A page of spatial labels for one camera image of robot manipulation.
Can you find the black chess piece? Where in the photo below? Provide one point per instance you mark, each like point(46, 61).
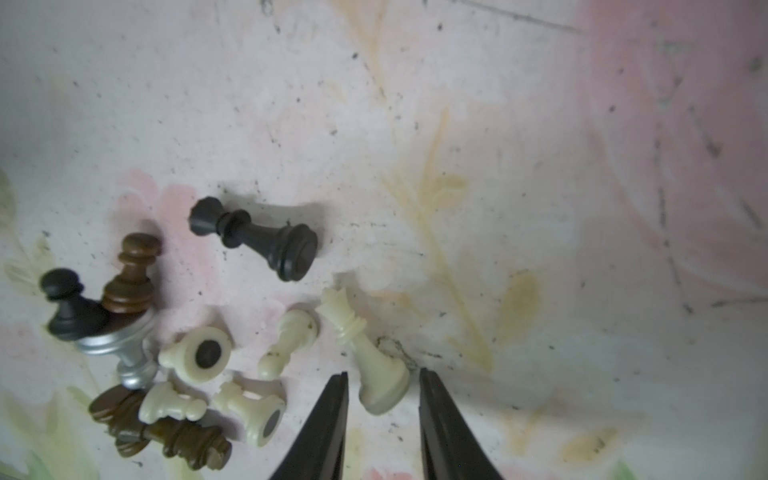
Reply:
point(289, 250)

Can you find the cream small chess piece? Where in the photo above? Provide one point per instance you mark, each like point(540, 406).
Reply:
point(162, 401)

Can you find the large silver chess piece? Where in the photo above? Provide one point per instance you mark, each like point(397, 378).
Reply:
point(123, 336)

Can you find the cream pawn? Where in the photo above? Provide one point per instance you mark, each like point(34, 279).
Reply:
point(297, 330)

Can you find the cream piece base facing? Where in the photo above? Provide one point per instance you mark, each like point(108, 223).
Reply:
point(200, 356)

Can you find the brown crossed chess piece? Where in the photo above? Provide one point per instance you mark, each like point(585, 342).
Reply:
point(118, 409)

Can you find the cream rook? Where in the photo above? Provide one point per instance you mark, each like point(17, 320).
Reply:
point(260, 417)

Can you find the black pawn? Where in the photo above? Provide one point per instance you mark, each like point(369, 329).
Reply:
point(76, 317)

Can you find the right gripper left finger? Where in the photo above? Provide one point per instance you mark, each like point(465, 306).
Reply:
point(318, 451)

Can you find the brown pawn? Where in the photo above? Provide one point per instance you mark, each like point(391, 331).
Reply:
point(131, 291)

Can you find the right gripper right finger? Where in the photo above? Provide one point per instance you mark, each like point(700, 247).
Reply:
point(449, 449)

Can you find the brown lying chess piece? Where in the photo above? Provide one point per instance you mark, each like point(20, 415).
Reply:
point(199, 446)

